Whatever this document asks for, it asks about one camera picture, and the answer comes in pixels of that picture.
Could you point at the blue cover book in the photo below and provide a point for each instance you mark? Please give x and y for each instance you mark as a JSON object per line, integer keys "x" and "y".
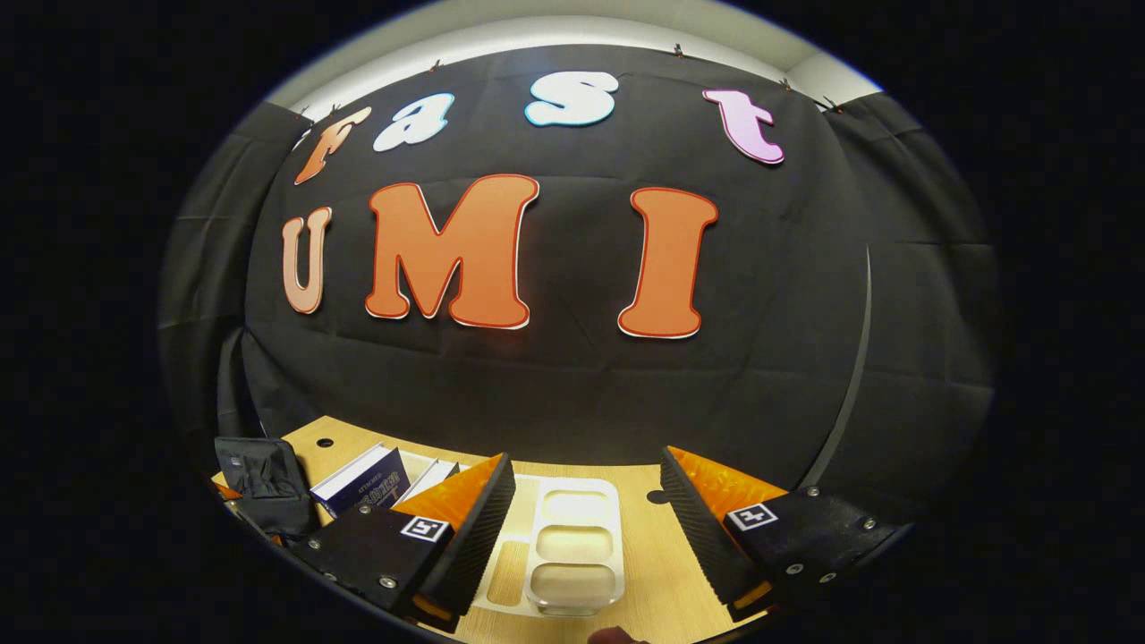
{"x": 376, "y": 487}

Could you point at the dark grey pole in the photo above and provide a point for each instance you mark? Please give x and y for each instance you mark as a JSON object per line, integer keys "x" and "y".
{"x": 864, "y": 313}

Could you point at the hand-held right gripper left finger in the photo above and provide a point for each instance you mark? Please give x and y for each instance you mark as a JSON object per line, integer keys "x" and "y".
{"x": 479, "y": 546}

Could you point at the grey cover book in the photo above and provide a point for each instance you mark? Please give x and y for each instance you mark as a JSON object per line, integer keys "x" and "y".
{"x": 429, "y": 478}

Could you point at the white bookshelf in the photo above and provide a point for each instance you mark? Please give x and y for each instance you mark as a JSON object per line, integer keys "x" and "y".
{"x": 575, "y": 609}

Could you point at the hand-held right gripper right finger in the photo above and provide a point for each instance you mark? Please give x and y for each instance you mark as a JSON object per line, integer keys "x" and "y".
{"x": 707, "y": 546}

